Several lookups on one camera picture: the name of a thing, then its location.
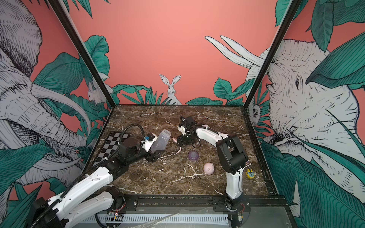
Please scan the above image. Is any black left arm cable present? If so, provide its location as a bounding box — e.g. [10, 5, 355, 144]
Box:
[119, 123, 145, 146]

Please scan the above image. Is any clear plastic baby bottle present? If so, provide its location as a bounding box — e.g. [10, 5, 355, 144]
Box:
[150, 129, 171, 154]

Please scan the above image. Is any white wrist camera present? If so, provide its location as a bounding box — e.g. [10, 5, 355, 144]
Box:
[142, 133, 157, 153]
[178, 125, 186, 135]

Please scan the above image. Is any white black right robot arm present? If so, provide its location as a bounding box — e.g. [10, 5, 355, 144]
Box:
[177, 124, 248, 200]

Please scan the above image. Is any black enclosure frame post left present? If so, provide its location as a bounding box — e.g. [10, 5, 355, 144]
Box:
[48, 0, 116, 109]

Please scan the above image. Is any black white checkerboard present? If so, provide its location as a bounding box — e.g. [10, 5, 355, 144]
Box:
[92, 132, 130, 165]

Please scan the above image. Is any white ribbed cable duct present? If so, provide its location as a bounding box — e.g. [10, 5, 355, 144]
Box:
[98, 214, 229, 226]

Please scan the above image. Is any black enclosure frame post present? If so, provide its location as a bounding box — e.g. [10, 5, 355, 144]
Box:
[243, 0, 301, 110]
[48, 0, 116, 109]

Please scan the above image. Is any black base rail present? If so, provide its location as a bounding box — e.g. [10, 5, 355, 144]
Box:
[122, 194, 289, 213]

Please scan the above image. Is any playing card box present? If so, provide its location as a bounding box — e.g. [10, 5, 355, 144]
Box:
[244, 161, 251, 168]

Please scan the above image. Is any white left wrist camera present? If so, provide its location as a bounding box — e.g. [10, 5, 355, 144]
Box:
[142, 133, 157, 153]

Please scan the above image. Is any purple bottle collar with straw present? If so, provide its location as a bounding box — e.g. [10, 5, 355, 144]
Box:
[176, 147, 200, 162]

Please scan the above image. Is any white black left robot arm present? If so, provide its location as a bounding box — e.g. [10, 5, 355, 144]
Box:
[26, 135, 167, 228]

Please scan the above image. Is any pink bottle cap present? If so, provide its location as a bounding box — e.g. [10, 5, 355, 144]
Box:
[203, 162, 215, 175]

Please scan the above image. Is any small yellow toy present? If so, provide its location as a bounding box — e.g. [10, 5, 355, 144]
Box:
[246, 169, 256, 179]

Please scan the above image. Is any black enclosure frame post right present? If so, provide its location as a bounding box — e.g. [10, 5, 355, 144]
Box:
[243, 0, 301, 110]

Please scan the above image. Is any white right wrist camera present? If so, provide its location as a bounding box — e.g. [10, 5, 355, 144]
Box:
[178, 125, 186, 135]

